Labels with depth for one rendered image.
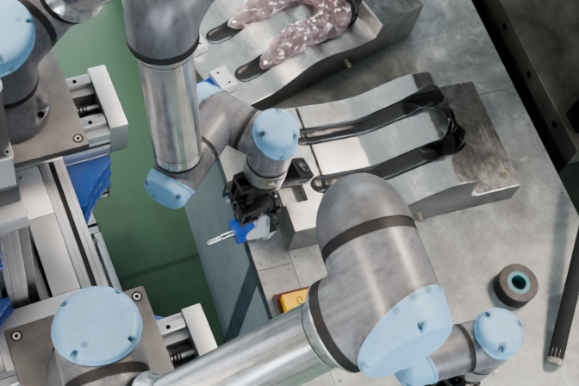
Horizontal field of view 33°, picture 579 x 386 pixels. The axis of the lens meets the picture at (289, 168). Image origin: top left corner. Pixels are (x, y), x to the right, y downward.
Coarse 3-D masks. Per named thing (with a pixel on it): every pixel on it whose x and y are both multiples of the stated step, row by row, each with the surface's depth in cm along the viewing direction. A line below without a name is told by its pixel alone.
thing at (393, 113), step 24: (408, 96) 194; (432, 96) 196; (360, 120) 196; (384, 120) 195; (312, 144) 190; (432, 144) 190; (456, 144) 198; (360, 168) 190; (384, 168) 191; (408, 168) 190
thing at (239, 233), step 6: (258, 216) 185; (234, 222) 185; (252, 222) 185; (228, 228) 187; (234, 228) 184; (240, 228) 184; (246, 228) 184; (222, 234) 184; (228, 234) 184; (234, 234) 185; (240, 234) 184; (210, 240) 183; (216, 240) 183; (240, 240) 184
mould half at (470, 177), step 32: (384, 96) 196; (448, 96) 205; (384, 128) 194; (416, 128) 192; (480, 128) 203; (320, 160) 189; (352, 160) 191; (384, 160) 191; (448, 160) 188; (480, 160) 199; (416, 192) 187; (448, 192) 188; (480, 192) 195; (512, 192) 200; (288, 224) 184
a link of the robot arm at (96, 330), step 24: (96, 288) 130; (72, 312) 127; (96, 312) 128; (120, 312) 128; (72, 336) 125; (96, 336) 126; (120, 336) 126; (72, 360) 125; (96, 360) 124; (120, 360) 126; (144, 360) 129; (72, 384) 125
